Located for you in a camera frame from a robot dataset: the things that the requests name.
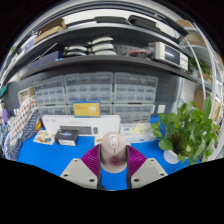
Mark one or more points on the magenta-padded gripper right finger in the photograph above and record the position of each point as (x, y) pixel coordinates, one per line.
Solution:
(148, 171)

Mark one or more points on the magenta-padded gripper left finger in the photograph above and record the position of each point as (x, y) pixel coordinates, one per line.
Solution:
(78, 171)

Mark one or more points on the pink computer mouse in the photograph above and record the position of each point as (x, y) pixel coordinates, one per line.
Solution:
(113, 153)

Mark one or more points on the small black box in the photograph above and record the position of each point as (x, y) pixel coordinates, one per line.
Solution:
(66, 137)

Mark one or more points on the white and blue tissue box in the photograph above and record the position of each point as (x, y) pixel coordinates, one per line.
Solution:
(138, 133)

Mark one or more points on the colourful sticker sheet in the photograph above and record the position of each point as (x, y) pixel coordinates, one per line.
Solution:
(44, 137)

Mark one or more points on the green plant in white pot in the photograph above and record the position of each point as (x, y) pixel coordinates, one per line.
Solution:
(186, 133)

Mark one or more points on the white keyboard box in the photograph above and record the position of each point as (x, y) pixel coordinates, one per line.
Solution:
(53, 121)

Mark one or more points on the grey drawer cabinet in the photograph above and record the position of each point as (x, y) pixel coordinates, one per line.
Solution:
(136, 87)
(49, 91)
(53, 110)
(89, 87)
(106, 109)
(133, 112)

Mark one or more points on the yellow card box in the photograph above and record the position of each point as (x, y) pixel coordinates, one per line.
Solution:
(86, 109)

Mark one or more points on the navy dotted cloth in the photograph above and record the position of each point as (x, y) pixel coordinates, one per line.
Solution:
(20, 143)

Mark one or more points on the red and white patterned cloth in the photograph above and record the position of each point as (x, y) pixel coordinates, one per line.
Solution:
(23, 120)

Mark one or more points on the purple plush toy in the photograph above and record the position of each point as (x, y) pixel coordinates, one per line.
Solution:
(4, 116)

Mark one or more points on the white woven basket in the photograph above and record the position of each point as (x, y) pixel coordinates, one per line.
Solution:
(26, 95)

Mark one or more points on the white wall socket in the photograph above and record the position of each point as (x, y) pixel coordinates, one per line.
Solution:
(161, 109)

